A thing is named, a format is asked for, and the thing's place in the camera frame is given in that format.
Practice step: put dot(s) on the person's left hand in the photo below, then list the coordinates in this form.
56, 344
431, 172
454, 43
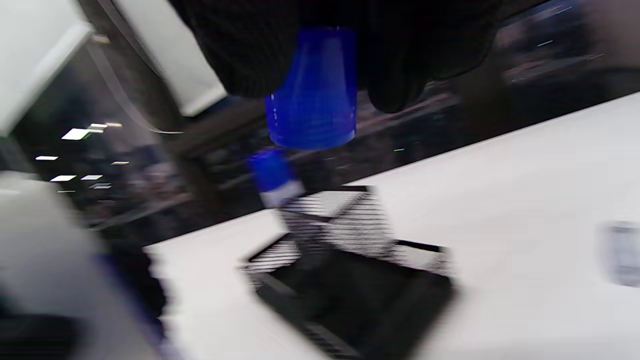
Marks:
137, 290

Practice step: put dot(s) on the person's right hand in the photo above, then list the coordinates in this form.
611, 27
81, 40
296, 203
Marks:
240, 45

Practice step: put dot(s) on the blue stationery cap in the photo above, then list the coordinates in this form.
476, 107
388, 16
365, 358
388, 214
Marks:
270, 170
312, 100

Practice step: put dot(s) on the tall white bottle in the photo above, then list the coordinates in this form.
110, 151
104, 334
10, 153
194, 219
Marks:
282, 195

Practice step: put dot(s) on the clear stationery cap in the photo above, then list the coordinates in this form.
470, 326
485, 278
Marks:
622, 255

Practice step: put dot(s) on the white roller blind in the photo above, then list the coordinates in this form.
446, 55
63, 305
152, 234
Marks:
170, 50
35, 60

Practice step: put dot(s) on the black mesh desk organizer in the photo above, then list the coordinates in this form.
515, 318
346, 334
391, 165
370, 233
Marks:
350, 300

